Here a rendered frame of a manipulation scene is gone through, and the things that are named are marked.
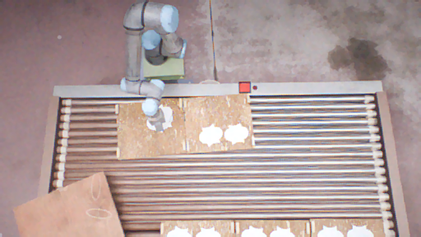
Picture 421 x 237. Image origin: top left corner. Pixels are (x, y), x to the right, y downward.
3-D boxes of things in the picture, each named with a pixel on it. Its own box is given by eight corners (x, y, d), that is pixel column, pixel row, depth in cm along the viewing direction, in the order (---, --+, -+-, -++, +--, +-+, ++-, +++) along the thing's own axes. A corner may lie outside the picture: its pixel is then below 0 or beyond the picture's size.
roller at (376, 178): (57, 179, 199) (53, 178, 194) (381, 175, 197) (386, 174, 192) (56, 188, 197) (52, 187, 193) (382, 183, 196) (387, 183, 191)
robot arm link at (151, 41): (146, 37, 204) (142, 25, 190) (168, 41, 203) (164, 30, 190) (141, 54, 201) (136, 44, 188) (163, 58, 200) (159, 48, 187)
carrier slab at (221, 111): (183, 99, 206) (183, 98, 205) (248, 94, 207) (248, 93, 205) (187, 154, 197) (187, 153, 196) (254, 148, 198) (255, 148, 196)
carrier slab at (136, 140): (117, 104, 206) (116, 104, 204) (182, 98, 206) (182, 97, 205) (118, 160, 197) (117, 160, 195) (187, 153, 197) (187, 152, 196)
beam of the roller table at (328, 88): (57, 88, 216) (53, 85, 210) (377, 83, 214) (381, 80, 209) (57, 100, 214) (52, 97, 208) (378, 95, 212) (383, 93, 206)
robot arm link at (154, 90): (143, 76, 171) (137, 95, 169) (164, 80, 171) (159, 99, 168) (146, 81, 179) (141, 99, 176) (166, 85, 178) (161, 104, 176)
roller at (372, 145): (60, 146, 204) (57, 145, 199) (377, 142, 202) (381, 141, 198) (59, 154, 202) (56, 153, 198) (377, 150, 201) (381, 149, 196)
